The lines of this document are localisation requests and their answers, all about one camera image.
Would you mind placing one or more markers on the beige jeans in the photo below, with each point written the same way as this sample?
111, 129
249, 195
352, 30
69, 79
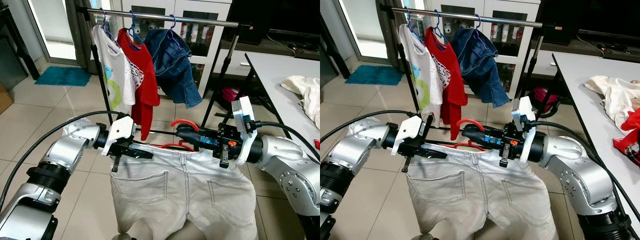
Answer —
480, 200
185, 195

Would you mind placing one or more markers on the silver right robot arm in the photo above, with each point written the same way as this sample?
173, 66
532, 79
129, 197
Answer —
290, 160
575, 165

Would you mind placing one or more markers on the pink bag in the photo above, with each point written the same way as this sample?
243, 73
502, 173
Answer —
545, 99
231, 95

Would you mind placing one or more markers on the red t-shirt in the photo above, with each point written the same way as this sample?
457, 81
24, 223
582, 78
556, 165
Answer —
147, 85
455, 85

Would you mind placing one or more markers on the blue denim jeans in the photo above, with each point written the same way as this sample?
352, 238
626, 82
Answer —
480, 65
175, 65

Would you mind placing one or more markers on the white glass-door cabinet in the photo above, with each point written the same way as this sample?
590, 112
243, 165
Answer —
517, 50
210, 60

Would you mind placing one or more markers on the white low drawer unit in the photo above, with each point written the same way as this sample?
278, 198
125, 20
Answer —
539, 62
235, 62

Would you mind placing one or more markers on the teal floor mat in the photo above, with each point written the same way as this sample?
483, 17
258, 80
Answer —
62, 76
372, 75

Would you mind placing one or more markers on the white printed t-shirt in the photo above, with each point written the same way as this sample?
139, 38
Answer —
420, 60
112, 60

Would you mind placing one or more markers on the cream white garment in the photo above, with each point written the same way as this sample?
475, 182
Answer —
307, 95
615, 92

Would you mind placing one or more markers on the large white table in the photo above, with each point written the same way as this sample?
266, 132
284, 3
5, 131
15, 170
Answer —
290, 65
590, 62

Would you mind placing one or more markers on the chrome and black clothes rack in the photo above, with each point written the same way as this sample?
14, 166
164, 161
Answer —
200, 21
500, 20

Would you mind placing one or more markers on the grey curtain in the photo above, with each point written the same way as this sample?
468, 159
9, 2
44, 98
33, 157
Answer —
386, 35
75, 35

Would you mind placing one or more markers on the red garment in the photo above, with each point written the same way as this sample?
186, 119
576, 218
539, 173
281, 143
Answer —
630, 135

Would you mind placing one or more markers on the brown cardboard box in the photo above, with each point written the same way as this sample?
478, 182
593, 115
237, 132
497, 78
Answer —
5, 97

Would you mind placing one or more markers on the black desk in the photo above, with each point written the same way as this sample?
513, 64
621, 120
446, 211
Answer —
332, 45
12, 40

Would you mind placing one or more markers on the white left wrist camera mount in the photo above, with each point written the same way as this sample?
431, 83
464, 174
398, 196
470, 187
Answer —
120, 131
407, 131

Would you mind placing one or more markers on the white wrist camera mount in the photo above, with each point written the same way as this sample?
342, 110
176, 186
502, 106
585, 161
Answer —
120, 131
524, 112
407, 131
244, 115

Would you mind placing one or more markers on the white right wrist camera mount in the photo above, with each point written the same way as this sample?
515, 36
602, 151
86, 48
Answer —
524, 112
244, 115

